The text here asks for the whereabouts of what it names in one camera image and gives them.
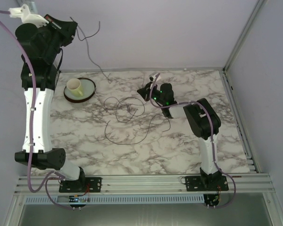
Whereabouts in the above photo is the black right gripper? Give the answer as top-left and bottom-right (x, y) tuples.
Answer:
(137, 81), (165, 105)

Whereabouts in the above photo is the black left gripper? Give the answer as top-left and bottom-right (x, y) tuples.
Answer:
(37, 14), (78, 63)

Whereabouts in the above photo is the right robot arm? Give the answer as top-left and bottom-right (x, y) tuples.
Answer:
(137, 82), (228, 191)

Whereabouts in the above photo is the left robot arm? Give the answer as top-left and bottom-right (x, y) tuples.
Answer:
(15, 15), (87, 193)

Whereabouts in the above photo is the pale yellow mug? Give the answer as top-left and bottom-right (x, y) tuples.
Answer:
(66, 78), (84, 97)

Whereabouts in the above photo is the brown rimmed white plate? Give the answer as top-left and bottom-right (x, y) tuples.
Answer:
(63, 78), (96, 103)

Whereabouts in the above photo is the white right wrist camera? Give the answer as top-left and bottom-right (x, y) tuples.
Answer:
(149, 73), (160, 88)

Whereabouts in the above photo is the black wire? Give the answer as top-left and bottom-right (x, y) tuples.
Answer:
(103, 95), (172, 145)

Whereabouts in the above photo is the aluminium back rail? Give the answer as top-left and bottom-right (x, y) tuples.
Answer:
(61, 67), (223, 73)

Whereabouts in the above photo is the aluminium rail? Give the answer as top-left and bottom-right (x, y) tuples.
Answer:
(61, 67), (223, 73)
(14, 173), (275, 195)

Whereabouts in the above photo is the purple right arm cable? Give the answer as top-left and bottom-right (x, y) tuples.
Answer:
(149, 73), (237, 210)

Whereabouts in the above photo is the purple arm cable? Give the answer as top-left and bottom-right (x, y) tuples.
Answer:
(149, 73), (237, 210)
(0, 8), (90, 211)

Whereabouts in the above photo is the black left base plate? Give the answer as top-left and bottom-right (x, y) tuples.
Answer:
(59, 177), (102, 193)

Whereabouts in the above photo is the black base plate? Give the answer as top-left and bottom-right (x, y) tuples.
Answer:
(185, 176), (229, 192)
(59, 177), (102, 193)

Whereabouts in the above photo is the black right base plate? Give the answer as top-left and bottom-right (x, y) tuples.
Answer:
(185, 176), (229, 192)

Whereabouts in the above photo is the grey slotted cable duct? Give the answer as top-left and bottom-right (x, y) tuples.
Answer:
(25, 194), (204, 205)

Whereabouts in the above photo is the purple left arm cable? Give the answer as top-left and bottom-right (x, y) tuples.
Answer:
(0, 8), (90, 211)

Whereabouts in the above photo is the aluminium frame post right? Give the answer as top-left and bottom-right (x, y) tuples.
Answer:
(223, 0), (267, 73)

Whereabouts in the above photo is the aluminium front rail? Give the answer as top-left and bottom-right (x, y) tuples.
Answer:
(14, 173), (275, 195)

